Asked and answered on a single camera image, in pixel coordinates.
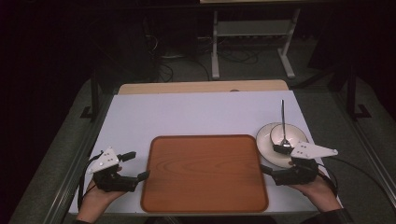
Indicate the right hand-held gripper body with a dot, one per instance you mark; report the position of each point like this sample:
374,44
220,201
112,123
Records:
311,151

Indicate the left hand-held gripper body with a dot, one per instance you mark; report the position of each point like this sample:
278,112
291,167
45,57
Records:
104,161

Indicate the white plate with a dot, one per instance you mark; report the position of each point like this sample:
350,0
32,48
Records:
267,152

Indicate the white bowl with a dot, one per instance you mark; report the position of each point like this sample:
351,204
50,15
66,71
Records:
295,133

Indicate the metal spoon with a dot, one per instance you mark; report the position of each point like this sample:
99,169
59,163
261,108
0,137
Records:
283,121

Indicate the brown wooden tray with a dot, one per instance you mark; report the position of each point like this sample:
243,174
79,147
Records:
204,174

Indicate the person's left hand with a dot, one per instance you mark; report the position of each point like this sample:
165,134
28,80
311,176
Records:
93,200

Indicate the person's right hand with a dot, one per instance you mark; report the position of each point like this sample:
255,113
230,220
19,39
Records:
320,194

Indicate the black metal stand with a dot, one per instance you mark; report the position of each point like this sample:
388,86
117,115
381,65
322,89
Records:
94,99
353,96

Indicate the white table sheet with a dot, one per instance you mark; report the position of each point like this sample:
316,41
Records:
186,115

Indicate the light wooden table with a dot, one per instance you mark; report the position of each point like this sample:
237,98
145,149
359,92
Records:
202,86

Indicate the white metal stand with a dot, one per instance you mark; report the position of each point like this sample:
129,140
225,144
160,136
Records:
252,28

